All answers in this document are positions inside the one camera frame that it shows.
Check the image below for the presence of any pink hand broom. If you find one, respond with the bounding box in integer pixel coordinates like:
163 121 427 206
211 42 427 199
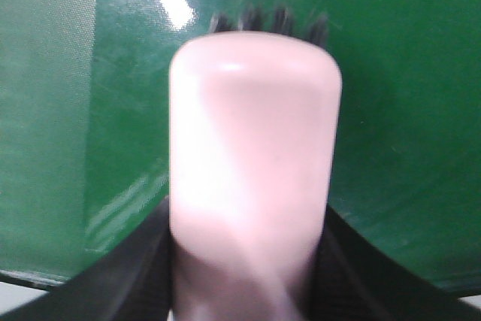
169 8 342 320

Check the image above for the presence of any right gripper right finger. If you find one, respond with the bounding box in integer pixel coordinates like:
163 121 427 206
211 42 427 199
307 207 480 320

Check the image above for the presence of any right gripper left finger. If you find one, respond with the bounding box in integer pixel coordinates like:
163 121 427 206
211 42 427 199
1 199 172 321

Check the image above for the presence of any green conveyor belt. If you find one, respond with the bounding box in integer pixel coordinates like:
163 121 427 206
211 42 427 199
1 0 480 295

